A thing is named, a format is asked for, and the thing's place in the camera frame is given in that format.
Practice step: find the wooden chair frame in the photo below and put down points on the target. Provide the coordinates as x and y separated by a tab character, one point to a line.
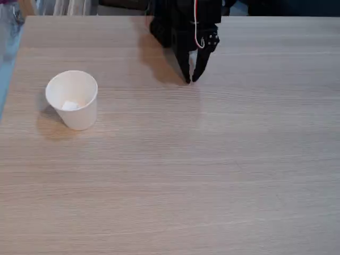
27	7

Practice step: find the person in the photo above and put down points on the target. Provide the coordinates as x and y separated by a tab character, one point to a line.
9	32

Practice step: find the white cube block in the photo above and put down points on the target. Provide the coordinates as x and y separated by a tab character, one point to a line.
70	105

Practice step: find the white paper cup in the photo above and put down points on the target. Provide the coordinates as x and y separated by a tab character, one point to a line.
74	114

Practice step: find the pale striped curtain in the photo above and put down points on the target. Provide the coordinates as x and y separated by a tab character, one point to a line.
69	7

